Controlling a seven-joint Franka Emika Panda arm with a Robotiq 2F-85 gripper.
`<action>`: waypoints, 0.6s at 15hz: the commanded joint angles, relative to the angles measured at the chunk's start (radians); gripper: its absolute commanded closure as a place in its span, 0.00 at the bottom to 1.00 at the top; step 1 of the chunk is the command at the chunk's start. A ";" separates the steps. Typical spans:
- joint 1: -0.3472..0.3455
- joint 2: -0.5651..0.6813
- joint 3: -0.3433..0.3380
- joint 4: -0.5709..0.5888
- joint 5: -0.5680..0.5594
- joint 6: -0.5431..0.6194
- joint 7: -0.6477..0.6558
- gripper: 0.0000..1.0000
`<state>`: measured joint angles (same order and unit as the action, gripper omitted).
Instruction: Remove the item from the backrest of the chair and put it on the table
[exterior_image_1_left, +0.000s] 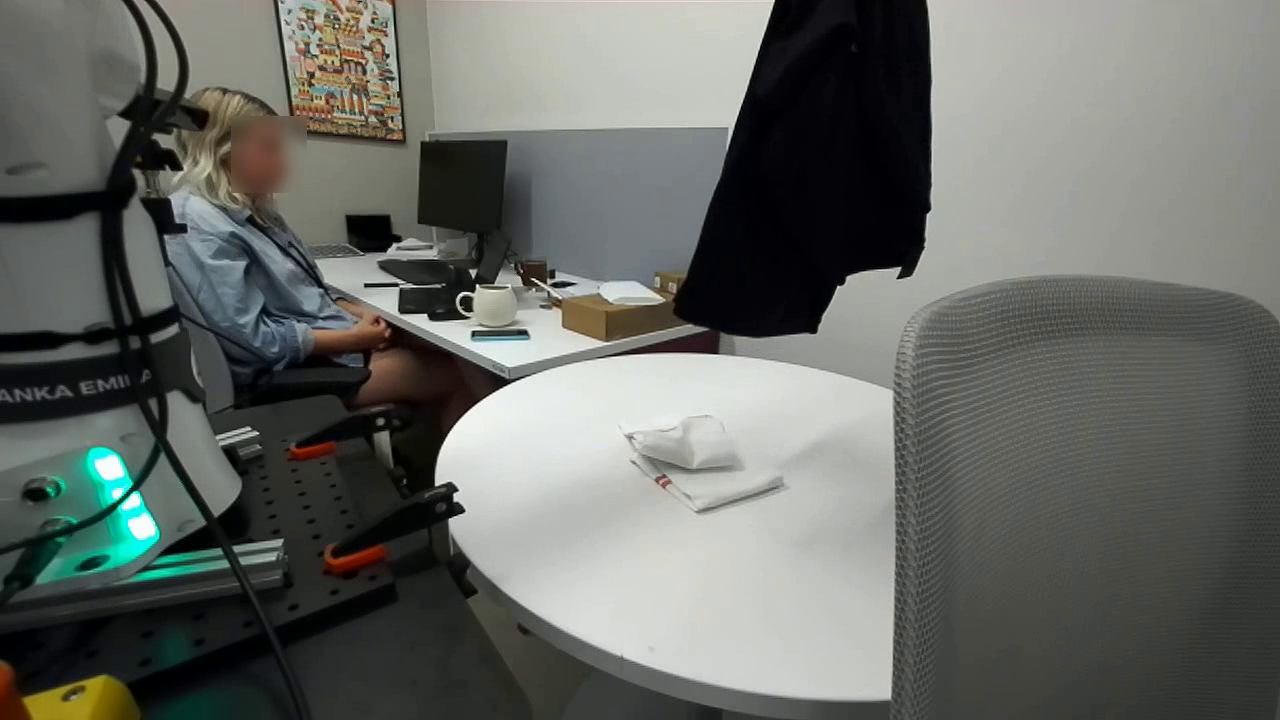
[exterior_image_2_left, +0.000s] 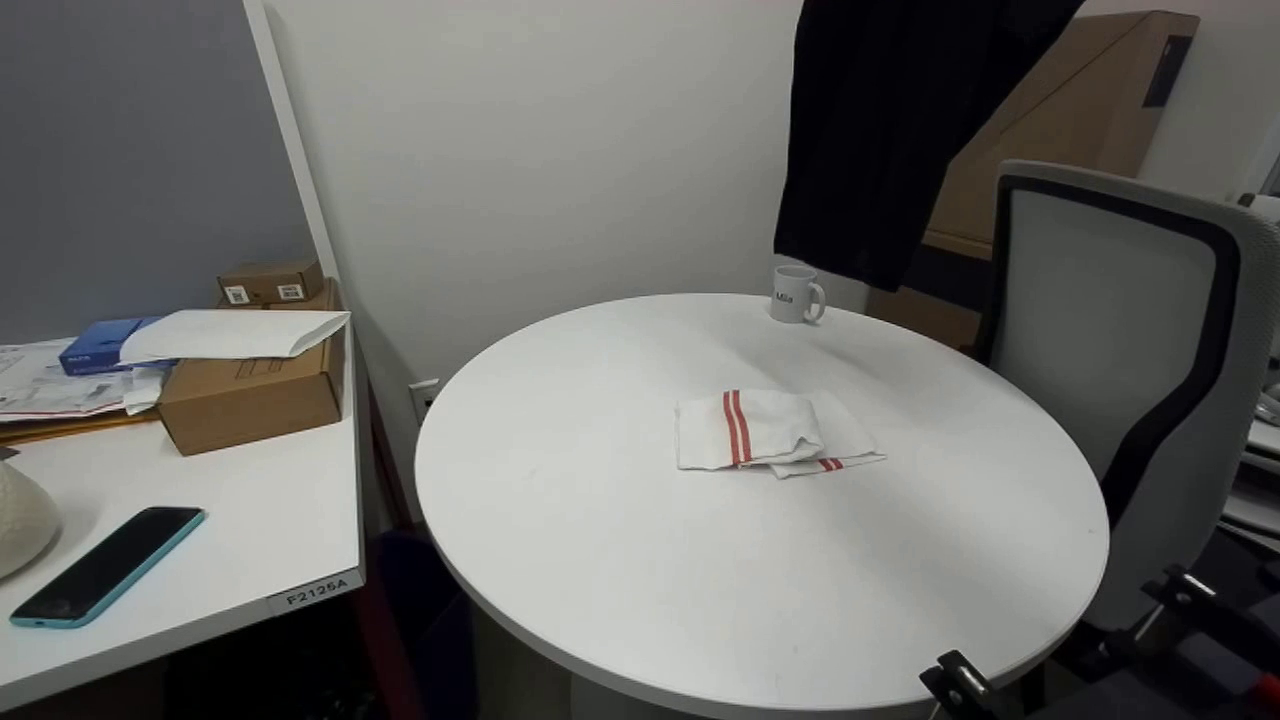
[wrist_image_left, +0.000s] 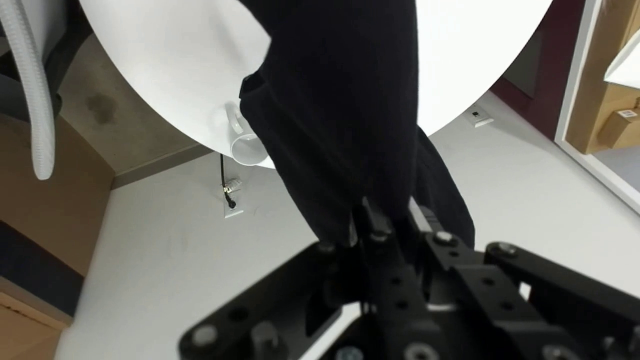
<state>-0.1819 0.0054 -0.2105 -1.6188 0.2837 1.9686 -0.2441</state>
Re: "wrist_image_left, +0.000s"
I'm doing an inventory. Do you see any white curved tube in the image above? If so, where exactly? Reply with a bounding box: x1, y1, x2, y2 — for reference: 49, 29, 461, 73
0, 0, 59, 183

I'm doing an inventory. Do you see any tall cardboard with black band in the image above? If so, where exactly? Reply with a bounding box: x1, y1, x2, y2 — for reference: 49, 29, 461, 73
0, 111, 116, 360

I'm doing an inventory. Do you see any white office desk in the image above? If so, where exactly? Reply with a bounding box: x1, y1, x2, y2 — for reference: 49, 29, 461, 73
554, 0, 640, 216

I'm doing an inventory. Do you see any black cloth garment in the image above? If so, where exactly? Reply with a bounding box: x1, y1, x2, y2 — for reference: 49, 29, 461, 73
237, 0, 478, 252

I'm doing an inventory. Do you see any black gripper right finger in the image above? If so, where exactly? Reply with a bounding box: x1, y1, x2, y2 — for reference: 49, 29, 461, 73
400, 194, 528, 316

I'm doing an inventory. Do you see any clear glass cup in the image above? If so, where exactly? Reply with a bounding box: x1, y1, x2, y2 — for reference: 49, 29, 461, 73
222, 100, 276, 168

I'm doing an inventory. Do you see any white paper sheet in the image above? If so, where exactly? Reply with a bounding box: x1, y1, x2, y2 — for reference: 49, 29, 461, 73
602, 28, 640, 88

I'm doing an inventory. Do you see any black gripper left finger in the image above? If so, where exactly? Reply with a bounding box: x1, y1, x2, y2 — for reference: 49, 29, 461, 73
350, 194, 418, 321

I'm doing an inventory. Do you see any thin black floor cable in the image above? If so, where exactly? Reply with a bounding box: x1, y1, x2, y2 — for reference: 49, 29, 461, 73
218, 151, 241, 212

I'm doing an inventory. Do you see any large flat cardboard box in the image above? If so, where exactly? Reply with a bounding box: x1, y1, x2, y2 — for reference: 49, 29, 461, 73
572, 0, 640, 156

